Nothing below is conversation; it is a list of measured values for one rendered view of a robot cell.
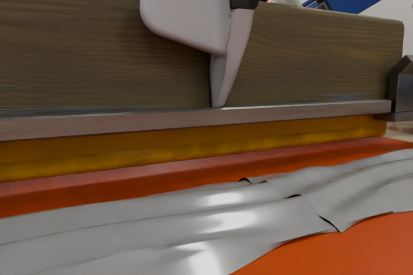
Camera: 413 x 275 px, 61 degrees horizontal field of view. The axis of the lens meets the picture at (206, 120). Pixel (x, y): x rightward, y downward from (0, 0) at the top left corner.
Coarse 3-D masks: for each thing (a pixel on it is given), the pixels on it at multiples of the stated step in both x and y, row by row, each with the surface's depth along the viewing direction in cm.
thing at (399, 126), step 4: (388, 124) 38; (392, 124) 38; (396, 124) 38; (400, 124) 37; (404, 124) 37; (408, 124) 37; (412, 124) 36; (388, 128) 38; (392, 128) 38; (396, 128) 38; (400, 128) 37; (404, 128) 37; (408, 128) 37; (412, 128) 36; (408, 132) 37; (412, 132) 36
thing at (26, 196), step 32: (0, 192) 17; (32, 192) 17; (64, 192) 17; (96, 192) 18; (128, 192) 18; (160, 192) 18; (288, 256) 12; (320, 256) 12; (352, 256) 12; (384, 256) 12
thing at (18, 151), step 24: (312, 120) 27; (336, 120) 28; (360, 120) 29; (0, 144) 17; (24, 144) 17; (48, 144) 18; (72, 144) 18; (96, 144) 19; (120, 144) 20; (144, 144) 20; (168, 144) 21
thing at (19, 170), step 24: (192, 144) 22; (216, 144) 23; (240, 144) 24; (264, 144) 25; (288, 144) 26; (0, 168) 17; (24, 168) 17; (48, 168) 18; (72, 168) 18; (96, 168) 19
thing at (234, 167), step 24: (312, 144) 30; (336, 144) 30; (360, 144) 30; (384, 144) 30; (408, 144) 30; (216, 168) 22; (240, 168) 22; (264, 168) 22; (288, 168) 22; (384, 216) 15; (408, 216) 15; (360, 240) 13; (384, 240) 13; (408, 240) 13; (408, 264) 11
